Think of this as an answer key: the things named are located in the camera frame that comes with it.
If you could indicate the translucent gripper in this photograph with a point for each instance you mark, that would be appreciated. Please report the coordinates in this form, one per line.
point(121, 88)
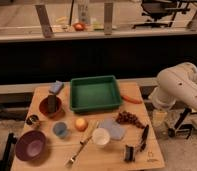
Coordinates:
point(158, 117)

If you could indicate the dark red grape bunch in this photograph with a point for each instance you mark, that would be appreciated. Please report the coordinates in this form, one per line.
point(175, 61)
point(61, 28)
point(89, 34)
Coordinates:
point(129, 118)

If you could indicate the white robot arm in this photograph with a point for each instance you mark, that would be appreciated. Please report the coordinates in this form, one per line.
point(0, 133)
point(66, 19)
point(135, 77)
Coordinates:
point(175, 83)

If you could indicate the white cup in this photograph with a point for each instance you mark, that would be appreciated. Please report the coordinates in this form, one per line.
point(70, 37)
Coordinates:
point(100, 137)

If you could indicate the blue plastic cup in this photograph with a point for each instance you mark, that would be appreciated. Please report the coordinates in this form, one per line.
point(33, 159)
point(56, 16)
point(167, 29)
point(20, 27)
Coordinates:
point(60, 129)

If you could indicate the black clamp stand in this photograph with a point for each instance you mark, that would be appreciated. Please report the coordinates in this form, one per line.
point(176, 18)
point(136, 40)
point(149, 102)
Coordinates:
point(185, 125)

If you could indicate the black marker pen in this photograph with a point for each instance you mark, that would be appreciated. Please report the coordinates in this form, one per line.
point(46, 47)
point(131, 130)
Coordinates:
point(144, 138)

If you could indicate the orange carrot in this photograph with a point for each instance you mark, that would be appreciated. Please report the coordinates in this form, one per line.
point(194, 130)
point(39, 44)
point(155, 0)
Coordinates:
point(131, 100)

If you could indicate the green plastic tray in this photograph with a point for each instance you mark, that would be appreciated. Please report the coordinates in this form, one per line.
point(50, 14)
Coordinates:
point(94, 94)

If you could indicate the yellow red apple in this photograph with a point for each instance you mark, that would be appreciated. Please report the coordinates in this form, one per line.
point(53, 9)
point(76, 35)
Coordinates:
point(81, 124)

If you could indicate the black office chair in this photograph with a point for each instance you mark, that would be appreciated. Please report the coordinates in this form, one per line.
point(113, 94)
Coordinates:
point(162, 13)

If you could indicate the blue sponge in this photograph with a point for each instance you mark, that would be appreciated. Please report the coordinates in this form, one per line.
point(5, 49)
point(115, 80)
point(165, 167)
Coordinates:
point(56, 87)

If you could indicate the dark block in bowl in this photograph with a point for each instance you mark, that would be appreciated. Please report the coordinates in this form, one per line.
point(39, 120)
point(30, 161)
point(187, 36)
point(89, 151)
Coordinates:
point(52, 103)

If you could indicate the red bowl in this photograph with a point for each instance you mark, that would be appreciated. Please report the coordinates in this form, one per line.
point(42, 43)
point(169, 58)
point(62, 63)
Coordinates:
point(43, 107)

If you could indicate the red apple on shelf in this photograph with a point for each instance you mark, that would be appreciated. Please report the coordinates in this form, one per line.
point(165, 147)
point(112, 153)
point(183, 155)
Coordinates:
point(79, 26)

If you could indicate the small metal tin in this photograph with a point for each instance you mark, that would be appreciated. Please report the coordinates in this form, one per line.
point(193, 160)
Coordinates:
point(33, 121)

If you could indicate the purple bowl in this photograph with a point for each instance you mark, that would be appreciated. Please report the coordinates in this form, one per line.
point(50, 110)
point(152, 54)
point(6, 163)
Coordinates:
point(30, 145)

